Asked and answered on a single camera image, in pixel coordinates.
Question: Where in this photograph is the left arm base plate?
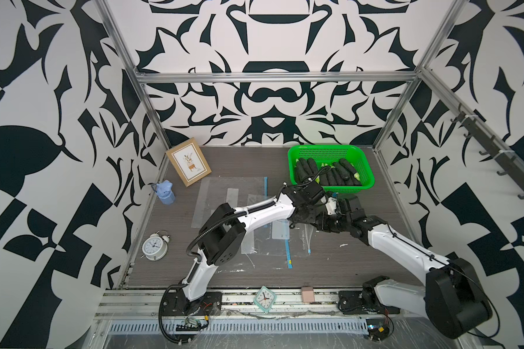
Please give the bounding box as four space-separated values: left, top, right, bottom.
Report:
159 289 223 316

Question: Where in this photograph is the gold framed plant picture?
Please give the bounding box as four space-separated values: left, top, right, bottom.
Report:
165 138 212 187

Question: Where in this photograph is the small green circuit board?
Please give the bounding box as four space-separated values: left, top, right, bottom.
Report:
182 317 209 331

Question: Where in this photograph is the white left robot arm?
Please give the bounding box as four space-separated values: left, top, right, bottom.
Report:
178 182 337 304

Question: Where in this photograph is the small pink block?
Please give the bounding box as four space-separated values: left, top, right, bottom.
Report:
301 286 315 304

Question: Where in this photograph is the far clear zip-top bag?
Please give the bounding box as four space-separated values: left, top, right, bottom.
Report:
192 177 268 228

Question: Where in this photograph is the black wall hook rail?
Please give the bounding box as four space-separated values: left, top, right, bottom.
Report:
451 103 524 200

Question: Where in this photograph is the lifted clear zip-top bag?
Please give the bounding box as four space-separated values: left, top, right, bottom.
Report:
269 220 315 258

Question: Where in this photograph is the green plastic basket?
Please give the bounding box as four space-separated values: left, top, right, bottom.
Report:
288 145 376 194

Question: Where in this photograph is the near clear zip-top bag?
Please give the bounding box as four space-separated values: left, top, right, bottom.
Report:
216 219 293 274

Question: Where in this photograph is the white twin-bell alarm clock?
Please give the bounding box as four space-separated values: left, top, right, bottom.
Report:
141 231 170 262

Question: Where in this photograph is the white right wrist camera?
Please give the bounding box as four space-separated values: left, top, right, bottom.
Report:
325 198 337 216

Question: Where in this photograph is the white perforated cable duct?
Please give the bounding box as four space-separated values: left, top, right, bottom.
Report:
109 318 368 335

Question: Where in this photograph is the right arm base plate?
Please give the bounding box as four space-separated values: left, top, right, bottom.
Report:
337 286 400 315

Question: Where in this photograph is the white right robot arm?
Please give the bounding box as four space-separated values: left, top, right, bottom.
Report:
316 198 499 339

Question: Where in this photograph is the mint square clock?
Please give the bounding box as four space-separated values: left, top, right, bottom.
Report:
253 286 277 314

